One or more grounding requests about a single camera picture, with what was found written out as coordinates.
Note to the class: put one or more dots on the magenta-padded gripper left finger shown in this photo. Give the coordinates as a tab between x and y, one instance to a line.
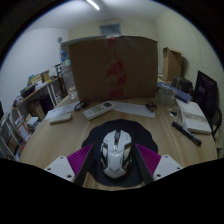
58	167

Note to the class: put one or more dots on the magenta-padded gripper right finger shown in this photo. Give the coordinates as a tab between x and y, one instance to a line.
168	165

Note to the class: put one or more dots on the white and silver computer mouse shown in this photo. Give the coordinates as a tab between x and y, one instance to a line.
116	156

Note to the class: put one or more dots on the black irregular mouse pad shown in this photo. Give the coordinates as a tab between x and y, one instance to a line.
140	135

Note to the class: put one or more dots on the black marker pen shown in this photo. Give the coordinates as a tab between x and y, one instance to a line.
186	133

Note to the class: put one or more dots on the small white flat box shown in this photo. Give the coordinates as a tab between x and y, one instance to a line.
60	118

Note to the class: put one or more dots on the white book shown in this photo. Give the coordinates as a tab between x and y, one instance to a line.
195	118

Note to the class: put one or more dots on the small dark clip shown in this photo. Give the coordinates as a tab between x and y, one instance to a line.
151	106

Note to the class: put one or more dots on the cluttered shelf unit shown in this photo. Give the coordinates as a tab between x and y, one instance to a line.
26	106

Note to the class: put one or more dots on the dark blue book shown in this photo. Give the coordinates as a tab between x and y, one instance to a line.
180	95

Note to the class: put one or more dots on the black office chair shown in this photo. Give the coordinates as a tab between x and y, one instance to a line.
206	91

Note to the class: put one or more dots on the clear plastic jug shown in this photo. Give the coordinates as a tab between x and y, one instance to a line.
70	83

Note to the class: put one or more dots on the large brown cardboard box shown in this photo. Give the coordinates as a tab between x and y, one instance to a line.
90	70

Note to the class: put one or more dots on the window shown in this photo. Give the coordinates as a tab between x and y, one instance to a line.
110	30

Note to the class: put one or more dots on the ceiling tube light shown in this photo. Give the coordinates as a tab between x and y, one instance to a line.
93	4

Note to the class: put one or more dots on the round wall clock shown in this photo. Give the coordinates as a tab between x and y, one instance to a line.
60	40

